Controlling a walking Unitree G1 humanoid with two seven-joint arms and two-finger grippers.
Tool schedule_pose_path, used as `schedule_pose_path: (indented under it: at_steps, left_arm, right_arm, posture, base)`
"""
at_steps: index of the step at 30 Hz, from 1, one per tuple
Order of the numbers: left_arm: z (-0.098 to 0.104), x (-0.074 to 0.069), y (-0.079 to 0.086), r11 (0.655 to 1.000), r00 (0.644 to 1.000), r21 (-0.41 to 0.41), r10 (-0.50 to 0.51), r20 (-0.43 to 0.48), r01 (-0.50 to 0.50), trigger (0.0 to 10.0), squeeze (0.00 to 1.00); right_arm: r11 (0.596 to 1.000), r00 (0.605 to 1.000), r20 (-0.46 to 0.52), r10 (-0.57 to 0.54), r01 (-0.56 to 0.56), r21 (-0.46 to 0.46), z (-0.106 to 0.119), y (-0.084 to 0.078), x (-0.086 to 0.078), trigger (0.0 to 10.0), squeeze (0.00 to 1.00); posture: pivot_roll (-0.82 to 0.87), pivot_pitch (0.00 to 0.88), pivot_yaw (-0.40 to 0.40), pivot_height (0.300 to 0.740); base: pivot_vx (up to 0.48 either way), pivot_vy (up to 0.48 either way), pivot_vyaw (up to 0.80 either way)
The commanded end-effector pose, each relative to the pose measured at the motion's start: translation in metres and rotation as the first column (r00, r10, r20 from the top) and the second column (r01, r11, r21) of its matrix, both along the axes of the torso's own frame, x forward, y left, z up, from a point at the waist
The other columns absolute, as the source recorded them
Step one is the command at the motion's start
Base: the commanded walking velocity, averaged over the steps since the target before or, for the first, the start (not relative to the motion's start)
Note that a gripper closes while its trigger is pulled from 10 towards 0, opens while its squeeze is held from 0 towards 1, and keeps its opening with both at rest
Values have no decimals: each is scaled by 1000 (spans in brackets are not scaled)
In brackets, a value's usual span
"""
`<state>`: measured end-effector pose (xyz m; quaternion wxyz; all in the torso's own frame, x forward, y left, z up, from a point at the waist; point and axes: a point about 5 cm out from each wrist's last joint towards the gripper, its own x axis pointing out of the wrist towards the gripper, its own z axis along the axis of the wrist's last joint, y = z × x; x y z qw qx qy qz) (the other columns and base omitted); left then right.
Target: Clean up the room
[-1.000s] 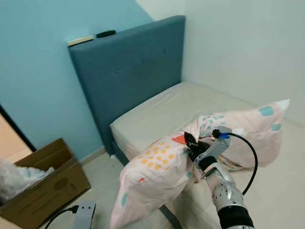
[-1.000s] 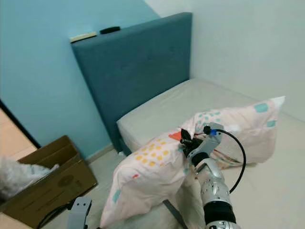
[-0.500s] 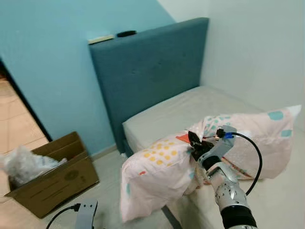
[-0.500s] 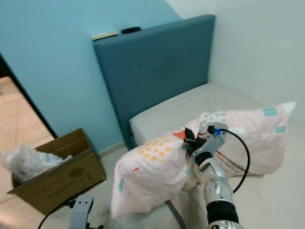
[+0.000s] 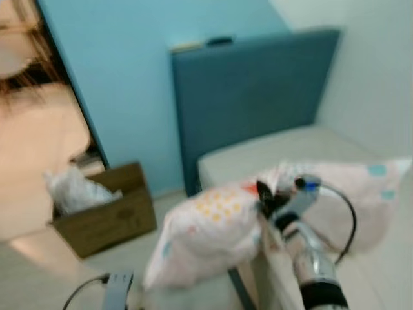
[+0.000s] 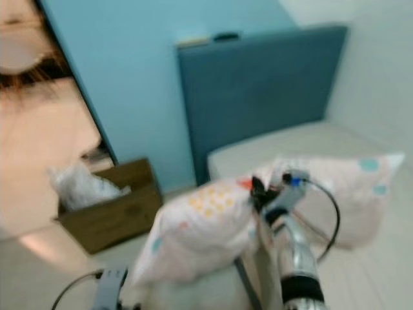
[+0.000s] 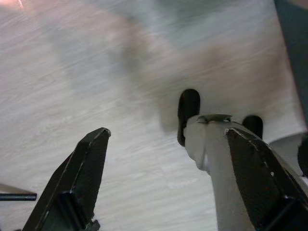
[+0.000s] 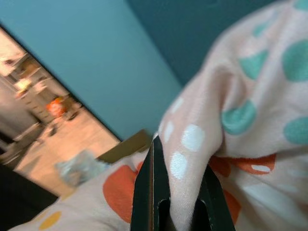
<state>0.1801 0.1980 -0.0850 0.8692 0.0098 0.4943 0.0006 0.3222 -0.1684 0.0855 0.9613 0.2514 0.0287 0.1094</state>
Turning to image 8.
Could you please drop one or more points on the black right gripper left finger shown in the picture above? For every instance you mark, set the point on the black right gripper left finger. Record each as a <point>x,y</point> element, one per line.
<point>146,197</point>

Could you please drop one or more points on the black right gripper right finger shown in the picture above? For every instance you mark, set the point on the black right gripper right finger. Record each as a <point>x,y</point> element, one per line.
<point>219,211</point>

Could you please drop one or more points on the orange round object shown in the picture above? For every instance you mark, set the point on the orange round object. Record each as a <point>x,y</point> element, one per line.
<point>55,107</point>

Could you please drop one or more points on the pink dotted pillow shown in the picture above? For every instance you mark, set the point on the pink dotted pillow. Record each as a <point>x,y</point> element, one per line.
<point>252,96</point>

